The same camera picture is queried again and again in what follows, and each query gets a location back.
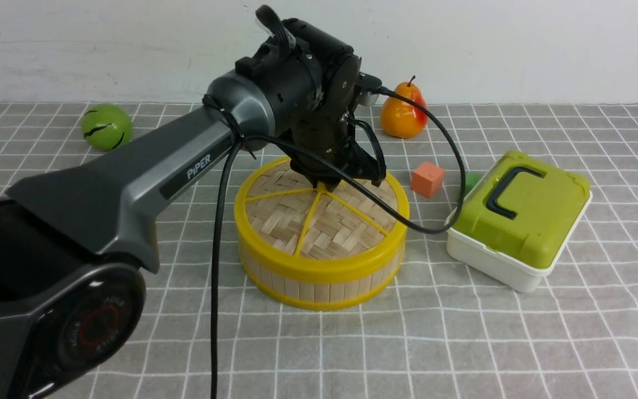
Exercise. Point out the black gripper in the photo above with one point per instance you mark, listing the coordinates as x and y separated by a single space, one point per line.
347 143

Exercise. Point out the yellow woven steamer lid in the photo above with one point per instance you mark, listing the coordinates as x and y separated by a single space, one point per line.
289 230

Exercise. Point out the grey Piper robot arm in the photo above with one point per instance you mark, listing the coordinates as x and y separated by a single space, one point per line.
73 242

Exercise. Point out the bamboo steamer basket base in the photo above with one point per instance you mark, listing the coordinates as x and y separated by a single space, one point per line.
321 284

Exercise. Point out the orange toy pear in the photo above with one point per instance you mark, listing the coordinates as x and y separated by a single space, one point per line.
401 119

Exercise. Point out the orange cube block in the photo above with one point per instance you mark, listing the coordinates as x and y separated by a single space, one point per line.
427 179

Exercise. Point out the green cube block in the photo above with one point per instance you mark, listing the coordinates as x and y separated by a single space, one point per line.
471 180

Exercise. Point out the green lidded white box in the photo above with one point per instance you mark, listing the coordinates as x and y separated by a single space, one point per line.
514 224

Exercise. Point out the green striped ball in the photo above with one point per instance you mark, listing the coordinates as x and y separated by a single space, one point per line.
106 127

